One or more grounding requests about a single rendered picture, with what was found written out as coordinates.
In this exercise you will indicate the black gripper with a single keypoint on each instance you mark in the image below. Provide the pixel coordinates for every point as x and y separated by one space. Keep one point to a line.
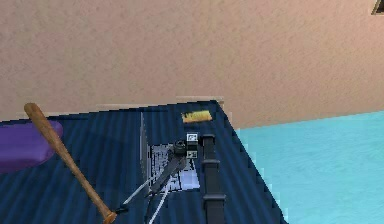
180 147

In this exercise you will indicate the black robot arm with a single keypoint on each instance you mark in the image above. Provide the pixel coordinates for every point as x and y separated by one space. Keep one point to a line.
212 180

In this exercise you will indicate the bed with dark blue cover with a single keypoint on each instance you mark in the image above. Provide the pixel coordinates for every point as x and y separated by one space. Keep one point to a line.
100 150

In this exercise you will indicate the grey open laptop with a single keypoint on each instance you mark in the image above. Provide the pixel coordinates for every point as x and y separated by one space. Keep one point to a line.
158 160

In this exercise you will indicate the yellow flat book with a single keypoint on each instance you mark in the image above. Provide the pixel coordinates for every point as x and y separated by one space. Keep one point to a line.
196 116

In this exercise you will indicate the wooden baseball bat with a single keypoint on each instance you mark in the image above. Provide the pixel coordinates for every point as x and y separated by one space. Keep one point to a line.
63 153

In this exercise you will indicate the purple pillow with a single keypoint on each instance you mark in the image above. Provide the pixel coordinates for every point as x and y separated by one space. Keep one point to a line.
20 146

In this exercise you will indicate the dark framed window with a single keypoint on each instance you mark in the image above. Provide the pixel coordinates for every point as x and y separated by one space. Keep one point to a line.
379 7

